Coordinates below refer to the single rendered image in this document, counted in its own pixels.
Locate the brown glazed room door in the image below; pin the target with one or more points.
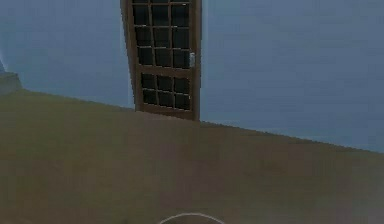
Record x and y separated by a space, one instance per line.
165 70

